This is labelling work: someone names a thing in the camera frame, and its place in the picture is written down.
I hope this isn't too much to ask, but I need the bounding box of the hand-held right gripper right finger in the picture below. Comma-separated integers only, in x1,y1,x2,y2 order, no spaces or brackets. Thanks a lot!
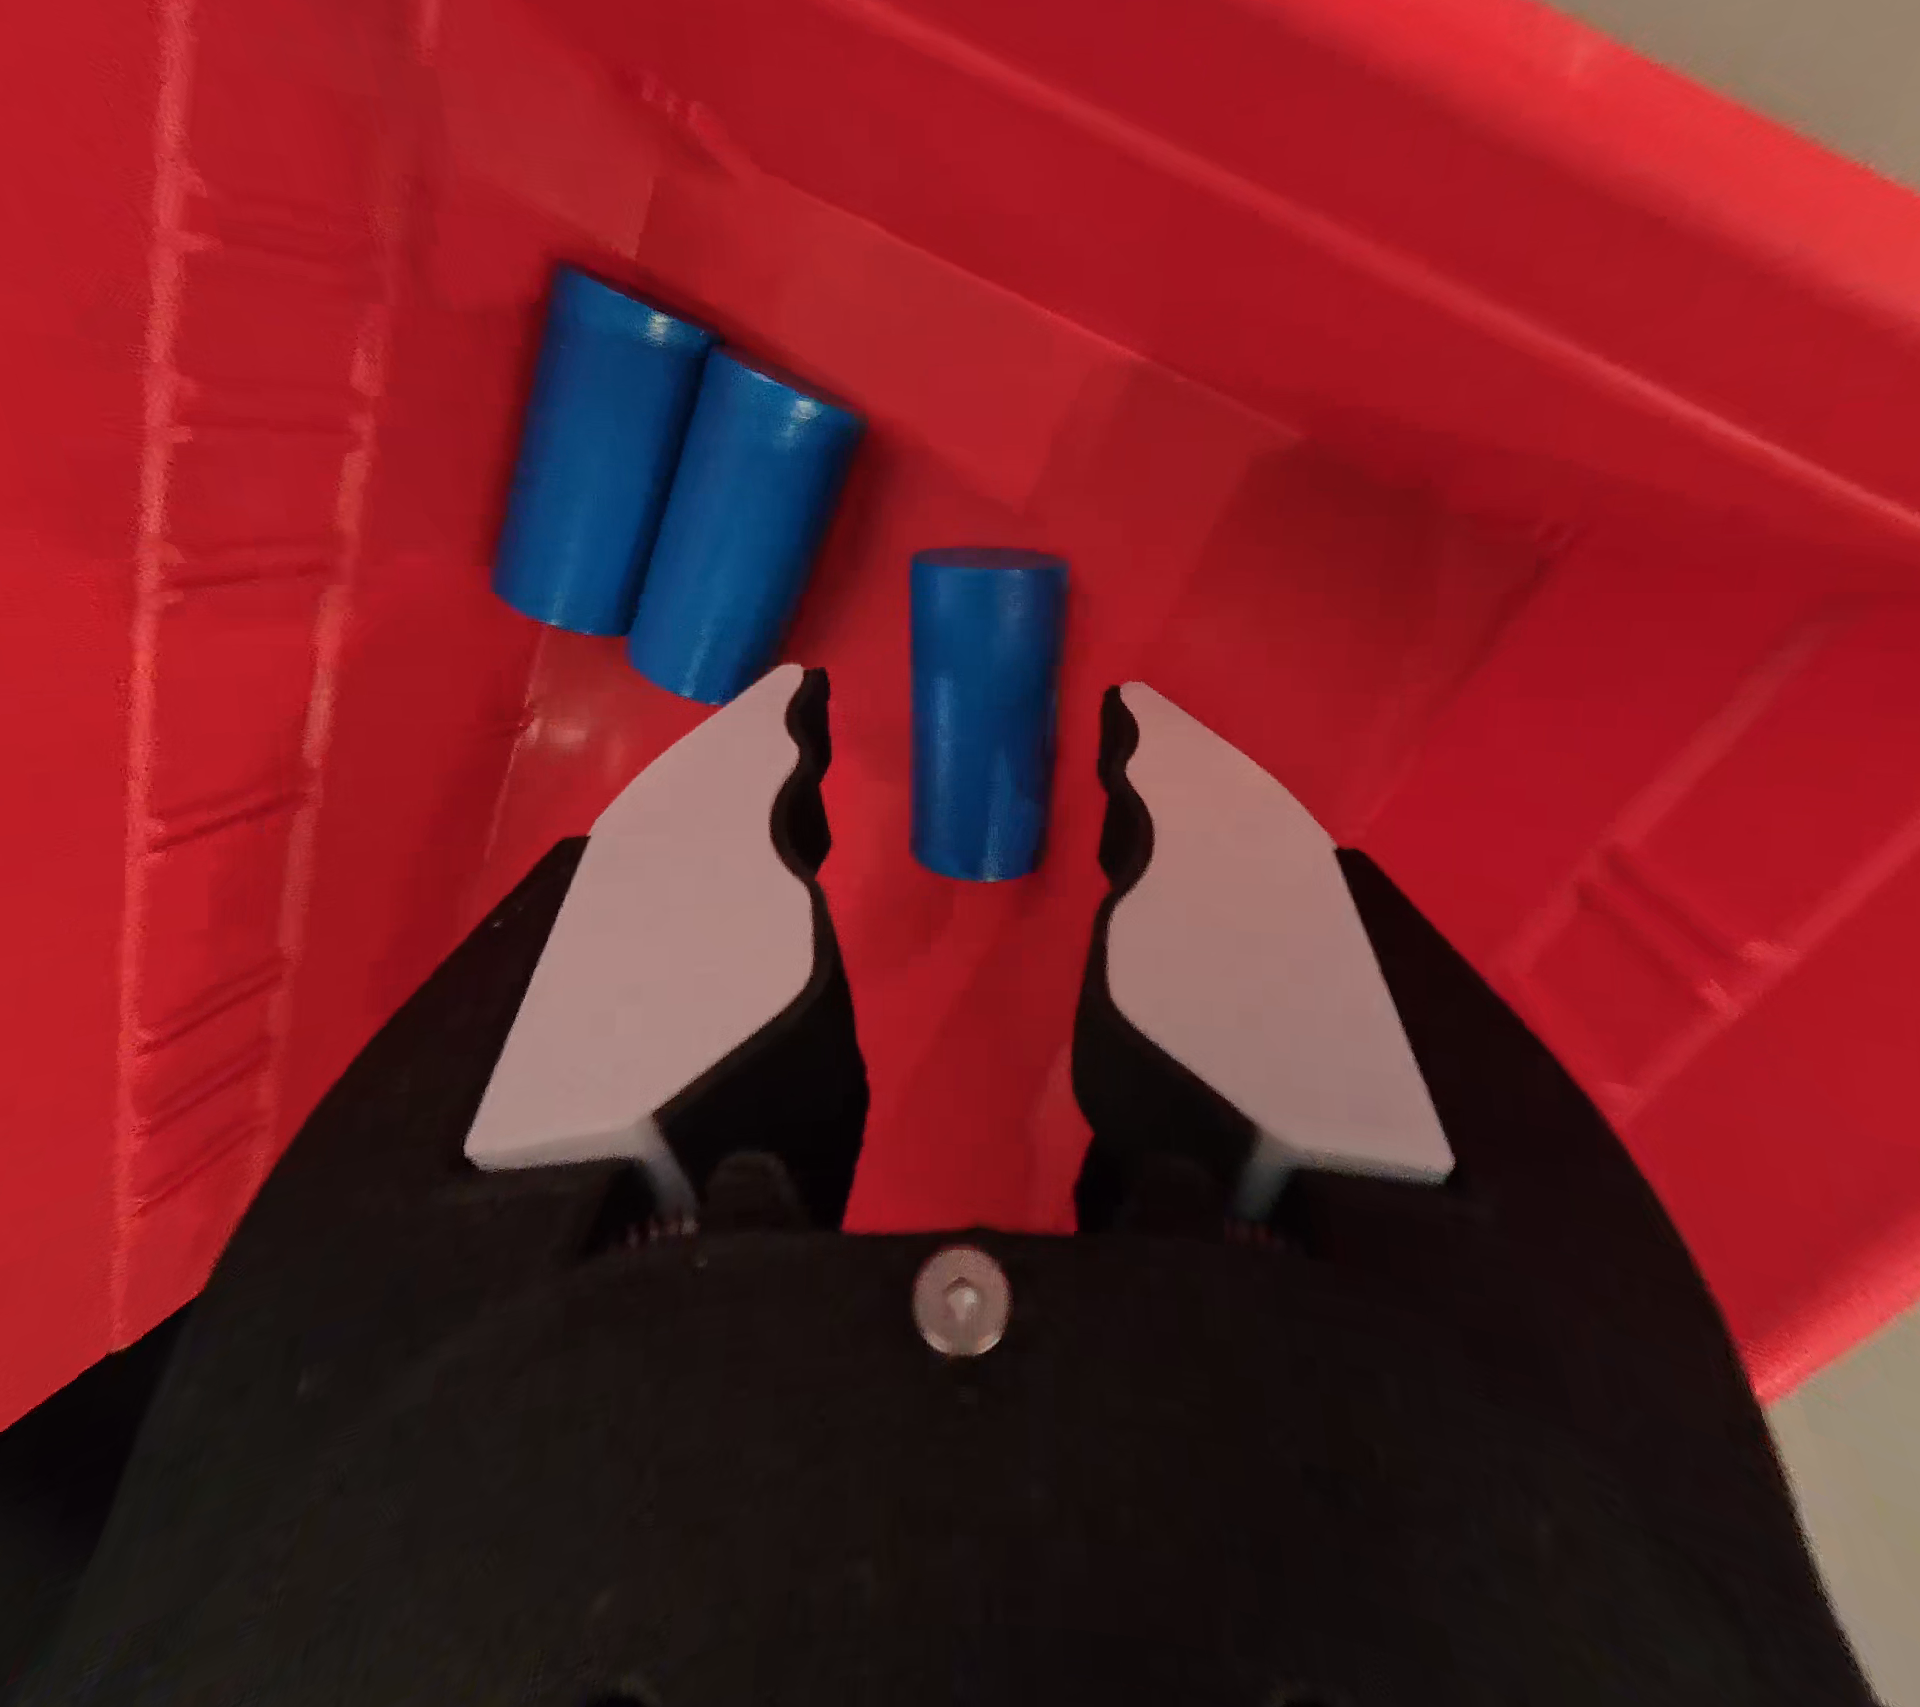
1099,682,1458,1231

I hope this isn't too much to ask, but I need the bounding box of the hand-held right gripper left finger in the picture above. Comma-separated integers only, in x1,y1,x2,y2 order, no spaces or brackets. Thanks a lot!
462,662,843,1231

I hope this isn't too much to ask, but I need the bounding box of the blue cylinder block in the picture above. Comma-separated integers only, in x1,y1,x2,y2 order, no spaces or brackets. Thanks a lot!
906,548,1071,884
626,346,868,706
491,264,720,640

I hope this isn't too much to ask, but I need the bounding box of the red plastic bin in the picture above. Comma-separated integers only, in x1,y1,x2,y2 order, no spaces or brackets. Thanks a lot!
0,0,1920,1431

